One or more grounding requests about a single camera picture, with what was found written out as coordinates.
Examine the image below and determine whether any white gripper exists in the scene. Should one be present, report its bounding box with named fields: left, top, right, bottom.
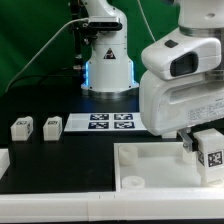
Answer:
left=139, top=71, right=224, bottom=152

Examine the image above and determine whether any white square tabletop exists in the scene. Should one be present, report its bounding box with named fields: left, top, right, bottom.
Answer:
left=114, top=142, right=224, bottom=192

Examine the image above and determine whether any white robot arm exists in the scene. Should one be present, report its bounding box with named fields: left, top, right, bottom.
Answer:
left=82, top=0, right=224, bottom=139

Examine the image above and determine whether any white sheet with tags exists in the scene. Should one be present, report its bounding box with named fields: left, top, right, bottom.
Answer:
left=64, top=112, right=145, bottom=132

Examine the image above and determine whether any white front fence bar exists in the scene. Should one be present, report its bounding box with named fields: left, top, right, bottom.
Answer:
left=0, top=188, right=224, bottom=223

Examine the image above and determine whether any white fence bar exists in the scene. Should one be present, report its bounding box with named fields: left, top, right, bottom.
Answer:
left=0, top=149, right=10, bottom=179
left=0, top=188, right=224, bottom=223

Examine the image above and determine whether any white left fence bar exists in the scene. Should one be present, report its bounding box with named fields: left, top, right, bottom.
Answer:
left=0, top=149, right=10, bottom=179

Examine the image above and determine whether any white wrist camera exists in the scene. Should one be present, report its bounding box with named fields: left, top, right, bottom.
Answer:
left=141, top=33, right=222, bottom=80

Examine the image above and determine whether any grey cable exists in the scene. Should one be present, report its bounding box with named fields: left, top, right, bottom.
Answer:
left=5, top=17, right=90, bottom=94

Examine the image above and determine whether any black cable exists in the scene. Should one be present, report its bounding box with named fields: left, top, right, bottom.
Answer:
left=5, top=73, right=84, bottom=93

